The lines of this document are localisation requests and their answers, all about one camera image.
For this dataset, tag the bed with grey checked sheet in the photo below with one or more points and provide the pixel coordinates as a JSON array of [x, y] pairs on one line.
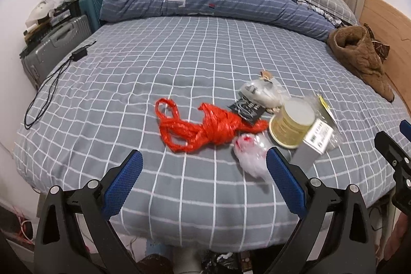
[[192, 62]]

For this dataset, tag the teal suitcase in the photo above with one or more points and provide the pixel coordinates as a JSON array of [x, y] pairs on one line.
[[91, 9]]

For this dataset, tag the brown fleece garment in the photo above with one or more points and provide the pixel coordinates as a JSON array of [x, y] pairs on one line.
[[359, 59]]

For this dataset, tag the white plastic item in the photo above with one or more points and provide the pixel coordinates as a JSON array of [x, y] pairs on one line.
[[41, 9]]

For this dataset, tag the grey cardboard box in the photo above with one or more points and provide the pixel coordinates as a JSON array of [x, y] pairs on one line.
[[308, 152]]

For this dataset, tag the pile of dark items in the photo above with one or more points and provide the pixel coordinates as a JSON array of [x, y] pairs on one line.
[[64, 12]]

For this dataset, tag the grey suitcase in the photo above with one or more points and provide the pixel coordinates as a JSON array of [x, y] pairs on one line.
[[54, 46]]

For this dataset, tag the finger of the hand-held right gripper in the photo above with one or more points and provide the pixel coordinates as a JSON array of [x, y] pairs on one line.
[[406, 129], [390, 147]]

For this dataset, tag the clear bag with white tissue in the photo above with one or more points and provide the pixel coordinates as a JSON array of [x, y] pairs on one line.
[[263, 92]]

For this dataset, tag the wooden headboard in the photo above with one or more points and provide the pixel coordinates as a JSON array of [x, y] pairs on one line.
[[391, 23]]

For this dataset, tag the yellow paper cup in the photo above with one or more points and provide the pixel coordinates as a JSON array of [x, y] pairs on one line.
[[289, 126]]

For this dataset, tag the black foil packet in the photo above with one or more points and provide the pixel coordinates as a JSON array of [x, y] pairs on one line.
[[247, 108]]

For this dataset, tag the white plastic bag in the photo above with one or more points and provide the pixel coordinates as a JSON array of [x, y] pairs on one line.
[[250, 152]]

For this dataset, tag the dark patterned cloth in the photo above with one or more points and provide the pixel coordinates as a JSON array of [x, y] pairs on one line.
[[380, 47]]

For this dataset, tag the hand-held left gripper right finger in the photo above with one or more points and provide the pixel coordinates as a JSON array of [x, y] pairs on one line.
[[284, 181]]

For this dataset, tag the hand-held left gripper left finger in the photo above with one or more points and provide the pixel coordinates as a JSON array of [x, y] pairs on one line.
[[125, 184]]

